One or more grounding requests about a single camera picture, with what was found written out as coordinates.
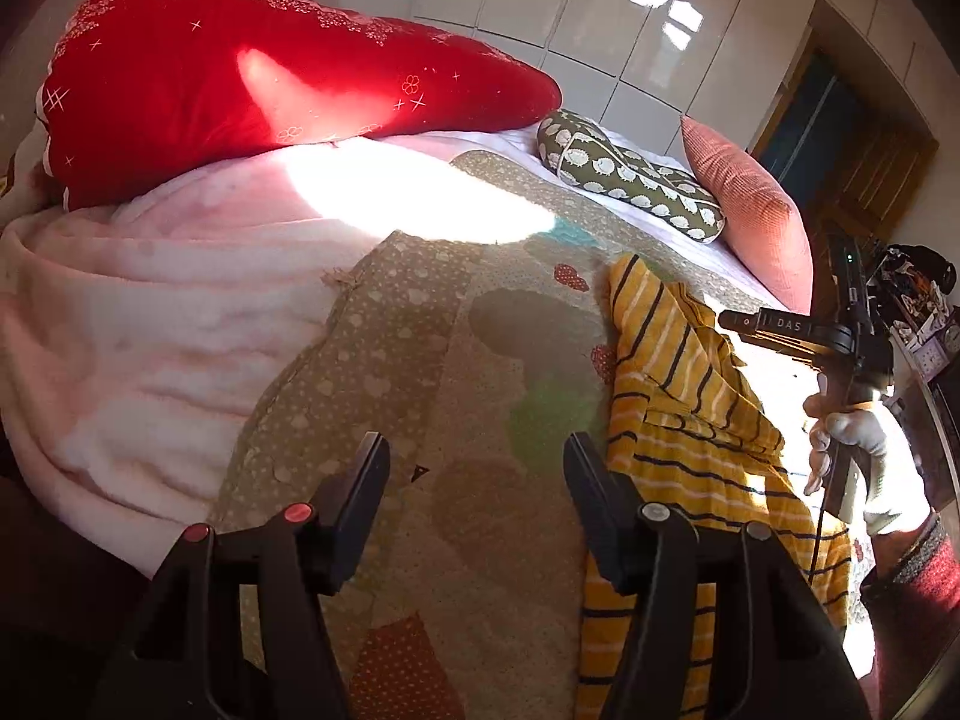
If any beige patchwork quilt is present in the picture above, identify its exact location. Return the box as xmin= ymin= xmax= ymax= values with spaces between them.
xmin=217 ymin=148 xmax=878 ymax=720

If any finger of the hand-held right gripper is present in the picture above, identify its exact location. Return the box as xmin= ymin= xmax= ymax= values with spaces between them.
xmin=718 ymin=307 xmax=856 ymax=362

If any yellow striped knit sweater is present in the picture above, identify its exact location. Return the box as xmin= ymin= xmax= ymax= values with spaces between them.
xmin=577 ymin=253 xmax=857 ymax=720

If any white glossy wardrobe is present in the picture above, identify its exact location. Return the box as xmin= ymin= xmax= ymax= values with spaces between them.
xmin=411 ymin=0 xmax=837 ymax=162

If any person's right forearm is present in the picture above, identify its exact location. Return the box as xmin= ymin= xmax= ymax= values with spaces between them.
xmin=859 ymin=506 xmax=960 ymax=698

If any red star print pillow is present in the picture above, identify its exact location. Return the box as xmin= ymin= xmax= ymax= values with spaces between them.
xmin=34 ymin=0 xmax=563 ymax=212

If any cluttered shelf unit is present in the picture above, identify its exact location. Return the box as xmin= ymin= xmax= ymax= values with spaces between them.
xmin=874 ymin=240 xmax=960 ymax=518

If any pink fleece blanket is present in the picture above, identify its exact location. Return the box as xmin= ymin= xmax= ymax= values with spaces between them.
xmin=0 ymin=127 xmax=560 ymax=582

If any person's right hand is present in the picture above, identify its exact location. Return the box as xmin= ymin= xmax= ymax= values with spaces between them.
xmin=801 ymin=375 xmax=935 ymax=538

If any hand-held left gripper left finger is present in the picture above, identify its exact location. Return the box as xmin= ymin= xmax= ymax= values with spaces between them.
xmin=90 ymin=431 xmax=392 ymax=720

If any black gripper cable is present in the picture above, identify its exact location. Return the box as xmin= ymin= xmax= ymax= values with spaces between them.
xmin=804 ymin=401 xmax=835 ymax=586

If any green hedgehog print pillow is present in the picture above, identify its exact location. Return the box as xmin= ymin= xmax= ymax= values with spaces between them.
xmin=535 ymin=109 xmax=727 ymax=245

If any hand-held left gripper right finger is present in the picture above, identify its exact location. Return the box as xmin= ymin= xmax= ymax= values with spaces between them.
xmin=562 ymin=431 xmax=872 ymax=720

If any dark wooden door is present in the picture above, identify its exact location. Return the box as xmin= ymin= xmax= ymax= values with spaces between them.
xmin=750 ymin=45 xmax=940 ymax=248

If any pink ribbed pillow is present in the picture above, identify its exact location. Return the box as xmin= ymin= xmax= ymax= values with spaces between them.
xmin=679 ymin=115 xmax=816 ymax=316

